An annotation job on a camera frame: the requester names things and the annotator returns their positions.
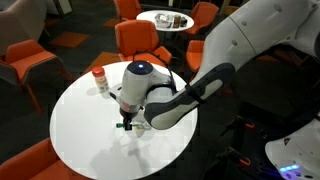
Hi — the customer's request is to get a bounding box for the round white table with items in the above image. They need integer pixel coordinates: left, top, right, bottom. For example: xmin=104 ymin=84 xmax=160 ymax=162
xmin=135 ymin=9 xmax=196 ymax=33

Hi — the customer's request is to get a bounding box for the orange armchair with dark frame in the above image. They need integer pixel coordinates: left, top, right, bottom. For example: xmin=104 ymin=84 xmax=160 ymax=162
xmin=0 ymin=38 xmax=69 ymax=113

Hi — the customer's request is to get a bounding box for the silver foil bag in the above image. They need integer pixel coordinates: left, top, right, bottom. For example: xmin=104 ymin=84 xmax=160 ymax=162
xmin=154 ymin=12 xmax=175 ymax=29

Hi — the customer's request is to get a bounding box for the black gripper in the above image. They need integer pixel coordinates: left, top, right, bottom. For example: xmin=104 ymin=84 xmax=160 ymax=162
xmin=119 ymin=101 xmax=145 ymax=132

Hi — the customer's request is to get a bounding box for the green capped white marker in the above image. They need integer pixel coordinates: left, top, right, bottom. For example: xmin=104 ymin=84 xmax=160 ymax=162
xmin=115 ymin=122 xmax=144 ymax=130

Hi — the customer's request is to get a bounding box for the red lidded plastic jar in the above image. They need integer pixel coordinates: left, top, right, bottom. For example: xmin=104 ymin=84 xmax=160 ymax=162
xmin=91 ymin=65 xmax=110 ymax=94

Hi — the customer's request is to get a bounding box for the brown jar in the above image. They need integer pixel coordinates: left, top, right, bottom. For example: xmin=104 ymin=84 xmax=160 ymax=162
xmin=172 ymin=14 xmax=182 ymax=29

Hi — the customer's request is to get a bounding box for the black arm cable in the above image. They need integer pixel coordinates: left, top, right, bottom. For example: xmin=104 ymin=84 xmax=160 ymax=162
xmin=132 ymin=49 xmax=179 ymax=96

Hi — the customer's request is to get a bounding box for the orange chair with dark shell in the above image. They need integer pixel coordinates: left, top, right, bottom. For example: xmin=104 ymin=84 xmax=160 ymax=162
xmin=0 ymin=137 xmax=93 ymax=180

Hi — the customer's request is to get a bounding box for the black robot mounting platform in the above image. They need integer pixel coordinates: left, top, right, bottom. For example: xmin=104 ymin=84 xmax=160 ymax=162
xmin=213 ymin=113 xmax=320 ymax=180

